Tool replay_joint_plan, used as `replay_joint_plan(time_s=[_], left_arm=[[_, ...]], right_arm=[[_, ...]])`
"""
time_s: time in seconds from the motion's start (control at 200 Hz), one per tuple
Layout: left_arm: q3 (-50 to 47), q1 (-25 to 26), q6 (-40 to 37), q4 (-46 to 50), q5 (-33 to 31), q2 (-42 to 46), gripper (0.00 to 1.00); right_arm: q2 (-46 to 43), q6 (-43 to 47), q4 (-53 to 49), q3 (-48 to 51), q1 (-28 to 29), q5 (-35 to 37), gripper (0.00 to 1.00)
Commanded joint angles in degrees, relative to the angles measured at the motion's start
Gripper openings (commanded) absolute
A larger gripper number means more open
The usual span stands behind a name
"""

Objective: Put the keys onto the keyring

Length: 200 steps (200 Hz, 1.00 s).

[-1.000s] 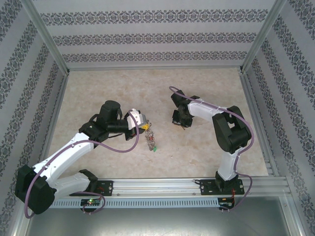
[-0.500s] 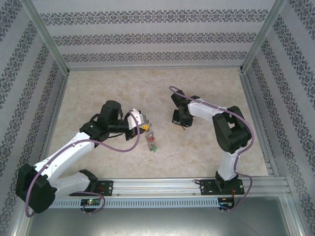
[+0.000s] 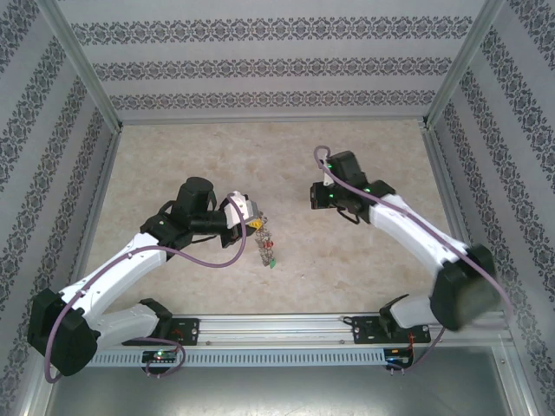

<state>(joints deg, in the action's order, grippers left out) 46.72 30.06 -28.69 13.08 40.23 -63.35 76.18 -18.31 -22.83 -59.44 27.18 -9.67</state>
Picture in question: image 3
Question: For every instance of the green plastic key tag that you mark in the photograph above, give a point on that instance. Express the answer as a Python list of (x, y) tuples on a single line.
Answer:
[(272, 263)]

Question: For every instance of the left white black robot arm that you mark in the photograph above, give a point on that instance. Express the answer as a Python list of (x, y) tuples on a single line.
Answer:
[(117, 281)]

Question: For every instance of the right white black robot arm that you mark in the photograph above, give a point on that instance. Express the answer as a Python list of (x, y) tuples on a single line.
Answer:
[(403, 234)]

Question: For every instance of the small circuit board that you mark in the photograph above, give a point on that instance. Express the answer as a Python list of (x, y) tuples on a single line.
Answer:
[(159, 356), (395, 352)]

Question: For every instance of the grey metal sheet panel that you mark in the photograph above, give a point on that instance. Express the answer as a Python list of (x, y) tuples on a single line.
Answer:
[(277, 394)]

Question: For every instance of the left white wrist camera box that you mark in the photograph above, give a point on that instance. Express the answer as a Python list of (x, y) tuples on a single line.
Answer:
[(243, 208)]

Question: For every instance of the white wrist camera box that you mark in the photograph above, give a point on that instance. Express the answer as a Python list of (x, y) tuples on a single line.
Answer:
[(243, 208), (327, 180)]

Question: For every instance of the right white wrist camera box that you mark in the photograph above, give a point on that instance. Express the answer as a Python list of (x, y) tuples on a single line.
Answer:
[(327, 180)]

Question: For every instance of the aluminium back rail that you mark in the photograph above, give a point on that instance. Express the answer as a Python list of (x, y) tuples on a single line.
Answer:
[(273, 120)]

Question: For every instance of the aluminium side rail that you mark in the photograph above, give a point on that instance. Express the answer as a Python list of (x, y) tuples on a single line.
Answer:
[(92, 216), (455, 216)]

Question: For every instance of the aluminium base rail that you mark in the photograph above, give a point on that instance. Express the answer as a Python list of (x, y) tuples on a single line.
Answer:
[(277, 329)]

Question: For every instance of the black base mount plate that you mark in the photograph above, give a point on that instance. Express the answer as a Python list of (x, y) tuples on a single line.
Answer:
[(364, 329), (188, 331)]

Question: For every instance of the aluminium frame post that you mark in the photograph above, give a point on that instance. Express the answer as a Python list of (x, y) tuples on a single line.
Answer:
[(83, 65), (459, 65)]

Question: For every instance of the aluminium frame bar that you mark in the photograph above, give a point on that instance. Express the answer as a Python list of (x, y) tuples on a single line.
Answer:
[(37, 403), (516, 390)]

